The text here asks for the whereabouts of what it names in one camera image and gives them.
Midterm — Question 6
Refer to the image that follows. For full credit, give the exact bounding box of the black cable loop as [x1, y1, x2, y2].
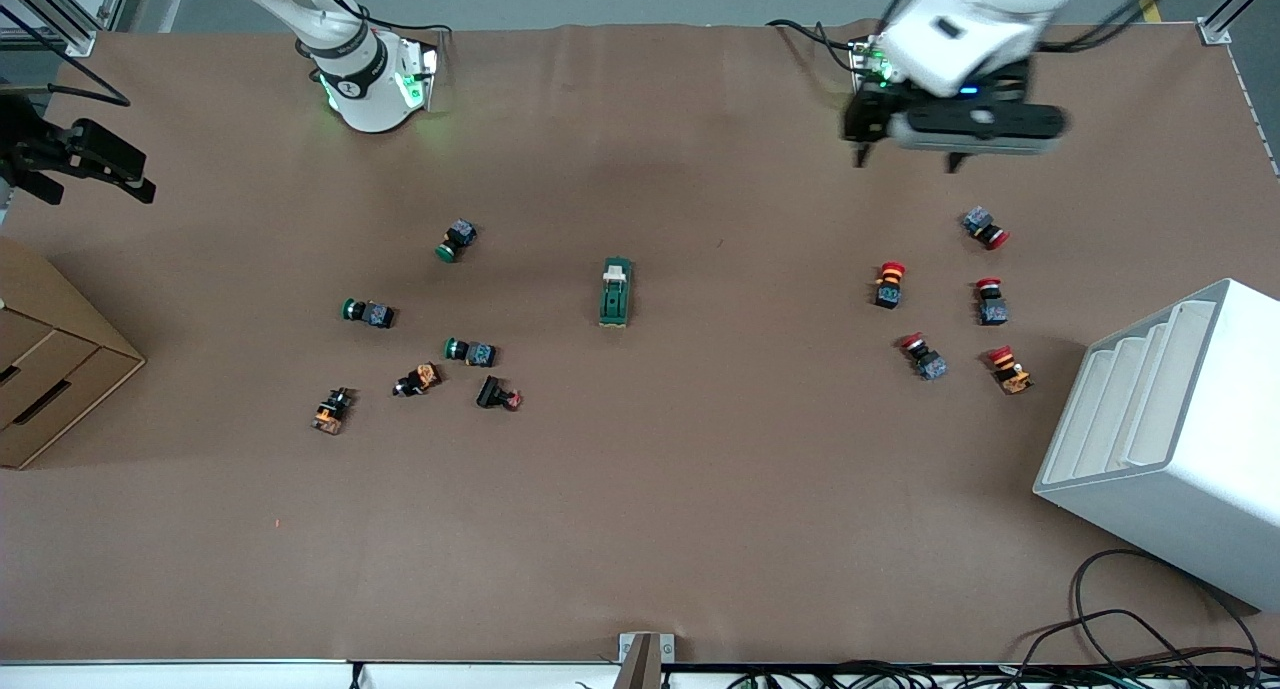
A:
[1070, 549, 1266, 670]

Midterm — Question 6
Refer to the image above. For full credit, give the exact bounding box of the black cable bundle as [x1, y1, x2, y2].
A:
[725, 657, 1280, 689]

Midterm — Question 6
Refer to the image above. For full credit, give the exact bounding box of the brown table mat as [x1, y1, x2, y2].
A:
[0, 21, 1280, 667]

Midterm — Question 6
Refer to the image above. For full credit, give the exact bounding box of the cardboard box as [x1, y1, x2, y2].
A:
[0, 234, 147, 470]

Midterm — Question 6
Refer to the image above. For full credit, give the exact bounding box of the black arm base cable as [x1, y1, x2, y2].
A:
[765, 17, 863, 78]

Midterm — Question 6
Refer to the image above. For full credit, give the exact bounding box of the white table edge rail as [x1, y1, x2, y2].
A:
[0, 659, 621, 689]

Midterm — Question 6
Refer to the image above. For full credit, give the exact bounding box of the black orange selector switch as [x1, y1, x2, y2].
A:
[393, 362, 443, 398]
[311, 387, 356, 436]

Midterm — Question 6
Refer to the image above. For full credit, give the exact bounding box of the metal bracket with post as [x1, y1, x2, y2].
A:
[612, 632, 676, 689]

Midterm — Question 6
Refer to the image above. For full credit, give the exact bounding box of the green load switch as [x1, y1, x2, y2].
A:
[598, 257, 635, 328]

